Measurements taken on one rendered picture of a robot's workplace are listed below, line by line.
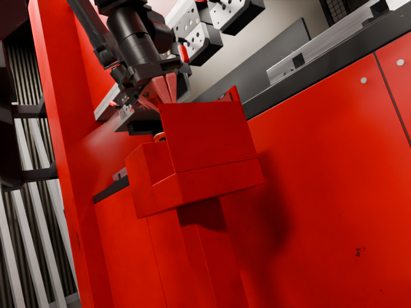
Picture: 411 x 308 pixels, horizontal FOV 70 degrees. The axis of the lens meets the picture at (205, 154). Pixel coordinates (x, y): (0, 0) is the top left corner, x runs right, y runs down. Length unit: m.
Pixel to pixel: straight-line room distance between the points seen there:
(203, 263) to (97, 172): 1.43
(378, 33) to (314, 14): 2.29
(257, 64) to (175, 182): 1.25
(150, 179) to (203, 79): 2.84
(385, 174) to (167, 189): 0.38
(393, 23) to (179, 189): 0.44
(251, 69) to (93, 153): 1.04
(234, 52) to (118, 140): 1.65
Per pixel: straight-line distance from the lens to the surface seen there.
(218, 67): 3.22
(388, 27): 0.61
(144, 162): 0.51
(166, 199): 0.46
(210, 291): 0.52
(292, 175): 0.69
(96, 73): 1.93
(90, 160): 1.88
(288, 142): 0.68
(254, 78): 1.61
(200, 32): 1.09
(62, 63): 2.11
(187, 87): 1.18
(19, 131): 3.98
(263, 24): 3.07
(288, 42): 1.51
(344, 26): 0.78
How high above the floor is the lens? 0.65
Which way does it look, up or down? 10 degrees up
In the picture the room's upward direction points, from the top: 15 degrees counter-clockwise
